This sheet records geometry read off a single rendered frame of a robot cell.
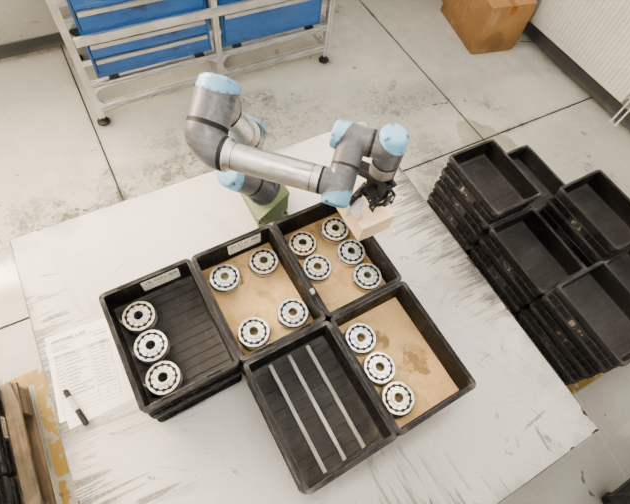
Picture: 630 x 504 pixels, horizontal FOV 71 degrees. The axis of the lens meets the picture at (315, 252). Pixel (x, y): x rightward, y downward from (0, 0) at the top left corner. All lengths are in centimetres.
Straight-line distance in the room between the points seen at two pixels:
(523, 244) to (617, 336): 59
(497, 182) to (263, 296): 148
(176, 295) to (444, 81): 282
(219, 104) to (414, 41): 300
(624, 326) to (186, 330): 189
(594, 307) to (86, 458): 212
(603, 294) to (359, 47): 254
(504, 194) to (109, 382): 199
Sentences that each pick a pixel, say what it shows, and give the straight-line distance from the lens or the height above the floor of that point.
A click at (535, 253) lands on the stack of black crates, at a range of 252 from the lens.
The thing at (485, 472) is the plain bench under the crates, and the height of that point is 70.
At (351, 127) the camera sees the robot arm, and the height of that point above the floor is 143.
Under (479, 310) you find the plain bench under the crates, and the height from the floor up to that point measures 70.
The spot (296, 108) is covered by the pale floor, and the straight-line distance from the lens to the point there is 328.
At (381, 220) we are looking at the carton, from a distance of 138.
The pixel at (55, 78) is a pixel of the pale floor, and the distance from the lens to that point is 372.
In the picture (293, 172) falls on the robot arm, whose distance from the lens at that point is 114.
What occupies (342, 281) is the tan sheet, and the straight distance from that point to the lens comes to 158.
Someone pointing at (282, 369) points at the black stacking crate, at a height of 83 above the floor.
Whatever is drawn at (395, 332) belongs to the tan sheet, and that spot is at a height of 83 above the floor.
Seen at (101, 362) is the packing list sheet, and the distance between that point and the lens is 169.
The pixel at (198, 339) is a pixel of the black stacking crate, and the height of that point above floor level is 83.
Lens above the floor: 224
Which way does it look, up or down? 61 degrees down
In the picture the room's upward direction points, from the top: 11 degrees clockwise
